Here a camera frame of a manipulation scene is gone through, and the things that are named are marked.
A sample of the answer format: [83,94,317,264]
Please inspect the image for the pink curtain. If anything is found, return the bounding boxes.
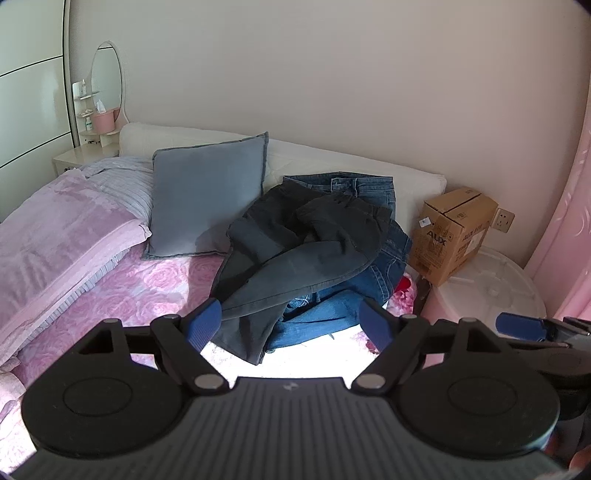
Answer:
[524,134,591,324]

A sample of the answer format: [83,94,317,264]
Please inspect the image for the white round plastic lid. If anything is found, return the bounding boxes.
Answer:
[422,247,548,324]

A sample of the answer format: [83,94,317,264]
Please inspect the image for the white nightstand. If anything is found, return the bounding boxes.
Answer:
[52,142,122,176]

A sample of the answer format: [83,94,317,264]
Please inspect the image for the grey pillow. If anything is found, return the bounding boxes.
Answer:
[141,131,270,261]

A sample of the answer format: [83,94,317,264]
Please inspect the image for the pink tissue box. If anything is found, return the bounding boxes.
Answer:
[91,100,116,133]

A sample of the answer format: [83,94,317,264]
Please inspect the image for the cardboard box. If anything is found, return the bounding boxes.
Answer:
[409,187,499,287]

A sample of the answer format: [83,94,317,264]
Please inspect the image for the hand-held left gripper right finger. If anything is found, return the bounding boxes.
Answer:
[351,298,509,397]

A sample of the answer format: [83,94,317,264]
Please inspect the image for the white wardrobe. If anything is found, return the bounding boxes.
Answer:
[0,0,79,222]

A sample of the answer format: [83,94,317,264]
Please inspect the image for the oval wall mirror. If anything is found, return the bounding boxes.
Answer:
[90,41,125,125]

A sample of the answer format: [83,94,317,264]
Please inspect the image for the dark grey pants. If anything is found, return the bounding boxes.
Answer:
[210,179,393,366]

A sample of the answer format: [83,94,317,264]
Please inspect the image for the pink pillow near nightstand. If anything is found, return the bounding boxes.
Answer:
[0,156,155,352]

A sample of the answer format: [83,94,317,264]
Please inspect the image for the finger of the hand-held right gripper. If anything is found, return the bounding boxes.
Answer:
[495,313,591,344]

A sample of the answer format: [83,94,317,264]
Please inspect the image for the pink floral blanket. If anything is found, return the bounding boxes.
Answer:
[0,251,419,444]

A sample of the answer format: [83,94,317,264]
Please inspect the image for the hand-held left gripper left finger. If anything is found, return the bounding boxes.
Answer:
[69,298,230,395]

